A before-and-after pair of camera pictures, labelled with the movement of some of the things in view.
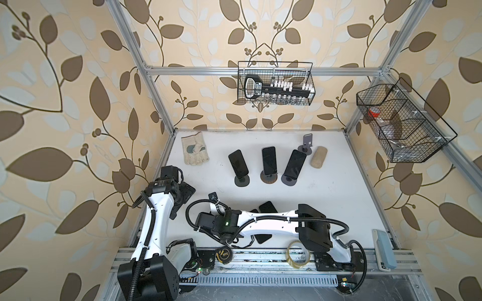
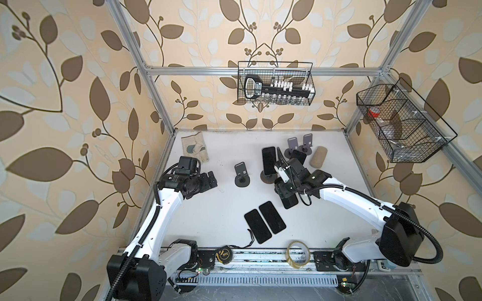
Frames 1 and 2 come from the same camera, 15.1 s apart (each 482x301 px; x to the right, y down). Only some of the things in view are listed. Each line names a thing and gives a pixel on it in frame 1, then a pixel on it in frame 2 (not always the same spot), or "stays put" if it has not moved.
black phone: (269, 160) stays put
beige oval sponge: (319, 157) stays put
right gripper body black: (223, 216) to (286, 189)
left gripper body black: (183, 193) to (202, 184)
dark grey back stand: (241, 182) stays put
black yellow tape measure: (224, 254) stays put
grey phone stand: (213, 195) to (292, 145)
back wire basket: (275, 83) stays put
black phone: (238, 163) to (290, 201)
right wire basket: (407, 128) stays put
